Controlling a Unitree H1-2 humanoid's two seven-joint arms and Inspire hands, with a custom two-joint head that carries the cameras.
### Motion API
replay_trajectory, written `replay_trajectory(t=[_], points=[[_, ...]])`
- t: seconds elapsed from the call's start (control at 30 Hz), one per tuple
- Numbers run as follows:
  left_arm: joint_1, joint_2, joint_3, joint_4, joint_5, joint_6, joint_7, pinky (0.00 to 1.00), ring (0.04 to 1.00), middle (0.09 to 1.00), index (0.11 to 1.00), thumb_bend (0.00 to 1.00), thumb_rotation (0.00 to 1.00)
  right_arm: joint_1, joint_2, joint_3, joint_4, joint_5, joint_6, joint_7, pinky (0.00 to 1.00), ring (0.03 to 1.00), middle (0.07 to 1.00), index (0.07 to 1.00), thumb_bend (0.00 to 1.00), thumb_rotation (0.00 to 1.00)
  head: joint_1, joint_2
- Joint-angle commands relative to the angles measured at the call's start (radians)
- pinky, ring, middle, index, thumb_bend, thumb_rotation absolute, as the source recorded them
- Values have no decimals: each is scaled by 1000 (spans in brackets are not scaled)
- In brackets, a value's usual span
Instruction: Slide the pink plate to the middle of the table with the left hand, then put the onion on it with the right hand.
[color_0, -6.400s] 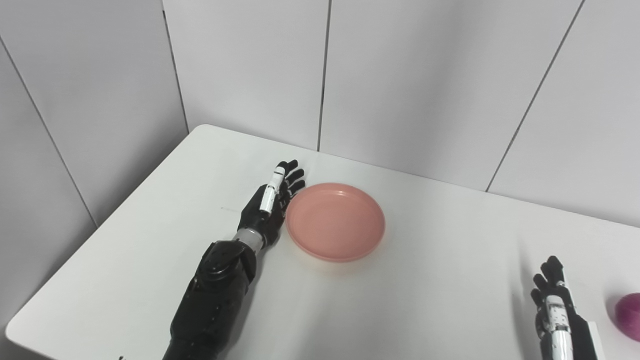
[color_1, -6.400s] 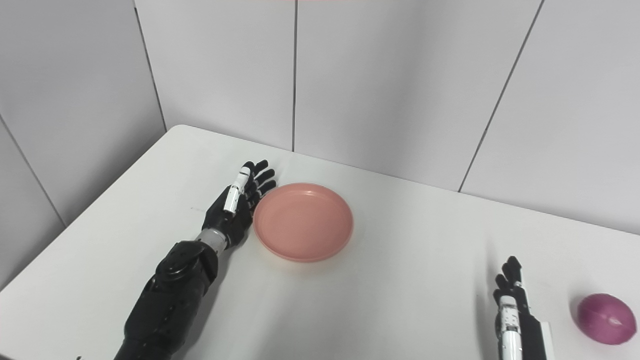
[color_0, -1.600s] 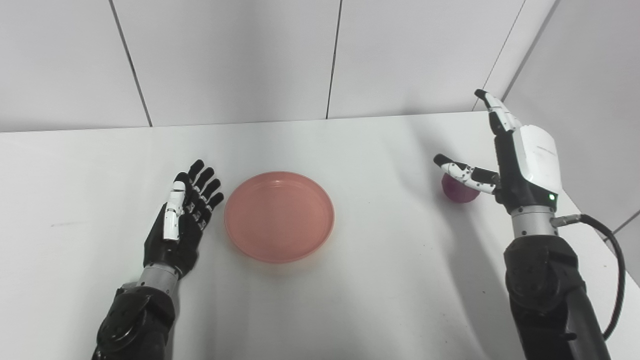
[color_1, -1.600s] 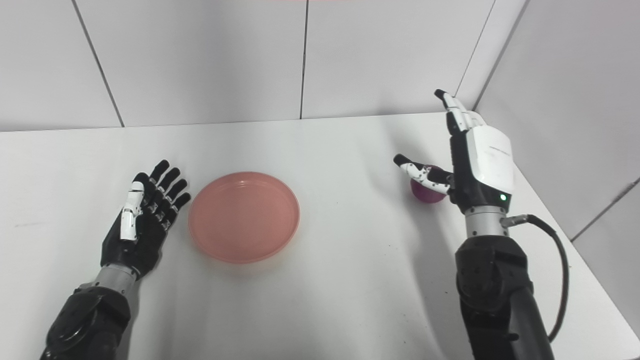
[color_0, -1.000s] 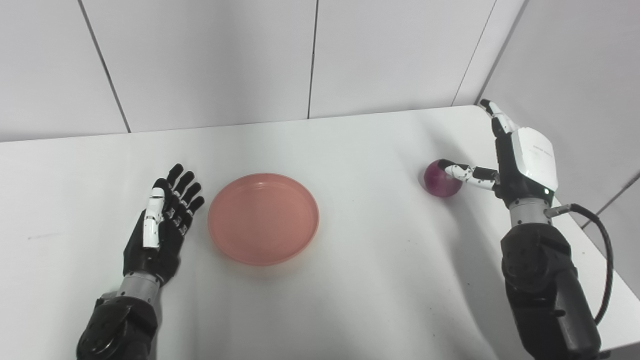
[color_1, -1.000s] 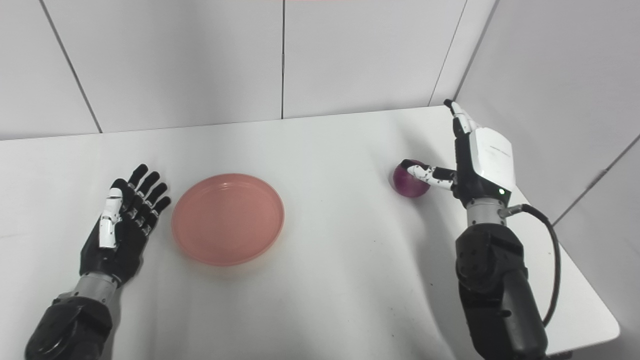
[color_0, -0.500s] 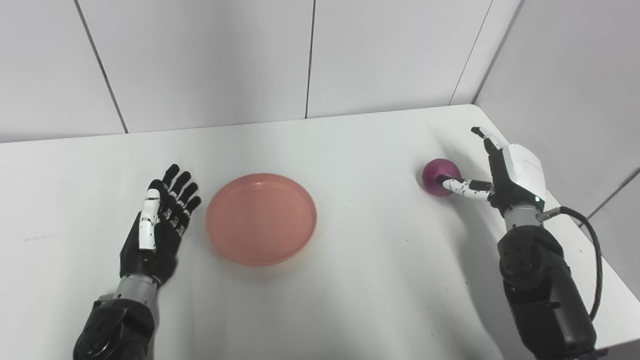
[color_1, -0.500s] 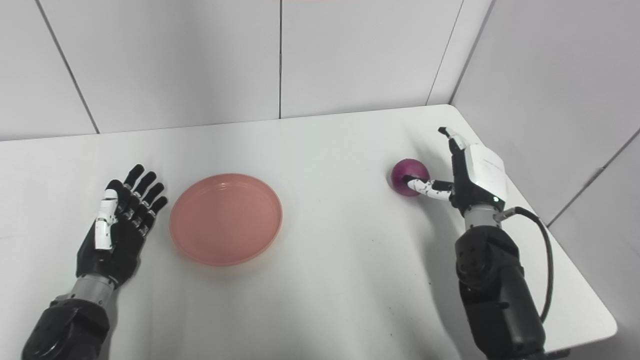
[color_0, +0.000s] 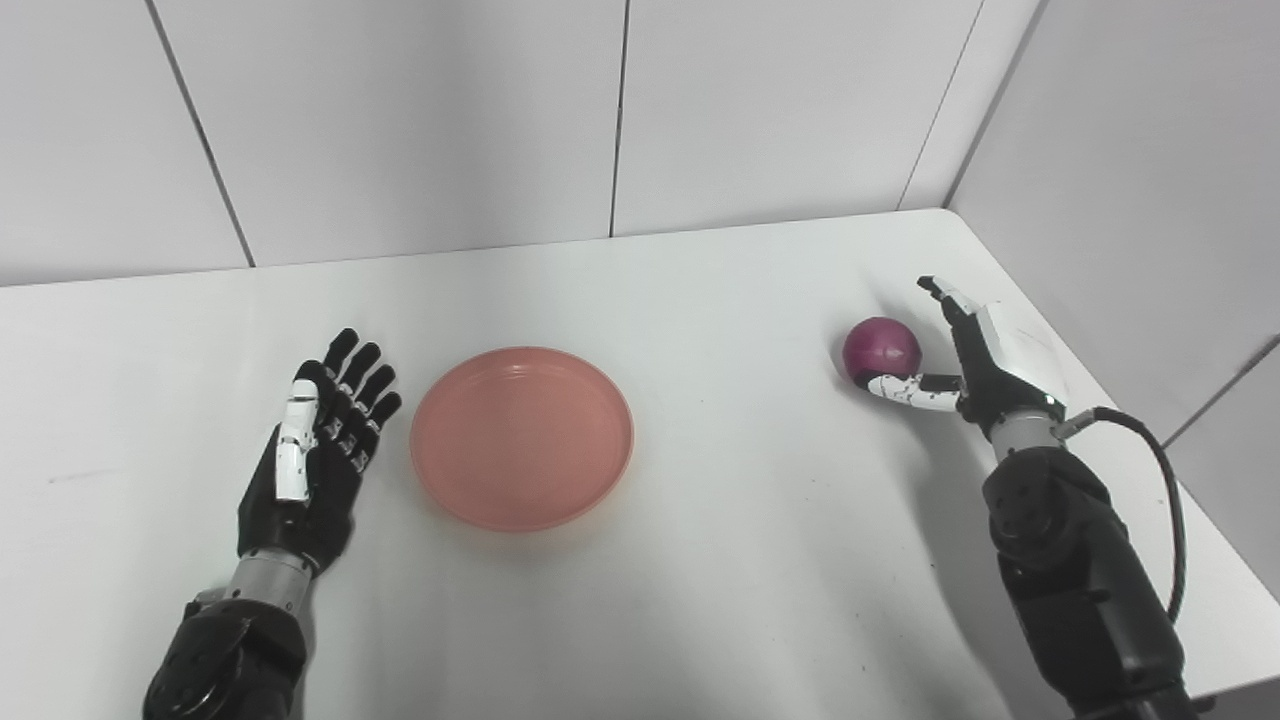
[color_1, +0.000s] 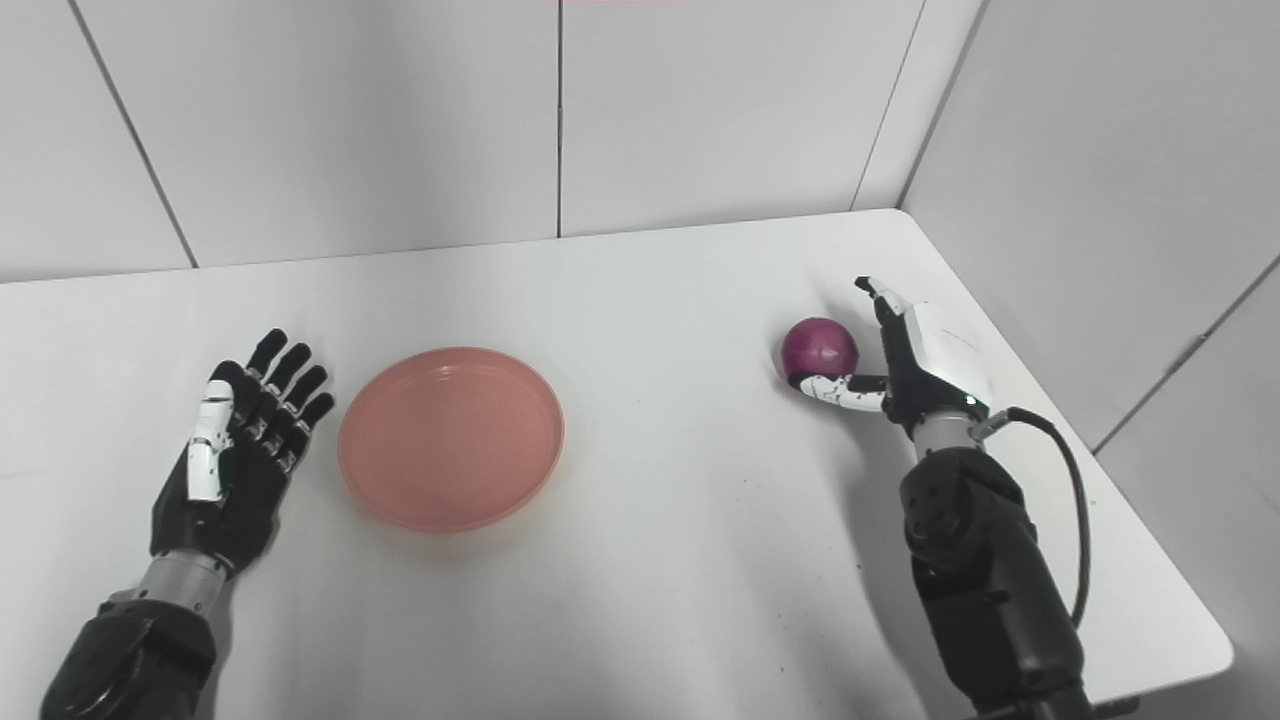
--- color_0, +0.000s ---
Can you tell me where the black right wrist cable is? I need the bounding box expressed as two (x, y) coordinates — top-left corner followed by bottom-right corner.
(1055, 406), (1188, 626)

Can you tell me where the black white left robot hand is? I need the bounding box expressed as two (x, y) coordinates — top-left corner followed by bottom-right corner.
(236, 328), (403, 579)

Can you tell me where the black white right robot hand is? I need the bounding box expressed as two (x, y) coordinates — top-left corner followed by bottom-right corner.
(866, 276), (1069, 441)

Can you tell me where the pink round plate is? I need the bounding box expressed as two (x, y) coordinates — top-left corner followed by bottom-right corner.
(409, 346), (635, 533)

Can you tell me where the purple red onion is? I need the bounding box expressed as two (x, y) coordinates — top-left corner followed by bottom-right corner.
(842, 316), (923, 391)

